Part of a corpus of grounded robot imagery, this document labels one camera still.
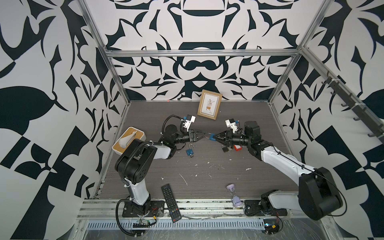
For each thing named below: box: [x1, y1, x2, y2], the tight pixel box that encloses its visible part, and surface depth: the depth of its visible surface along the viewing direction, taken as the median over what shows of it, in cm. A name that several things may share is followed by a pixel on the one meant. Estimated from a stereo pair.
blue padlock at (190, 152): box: [186, 143, 195, 156], surface depth 95 cm
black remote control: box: [161, 183, 182, 223], surface depth 77 cm
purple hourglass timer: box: [226, 183, 243, 208], surface depth 77 cm
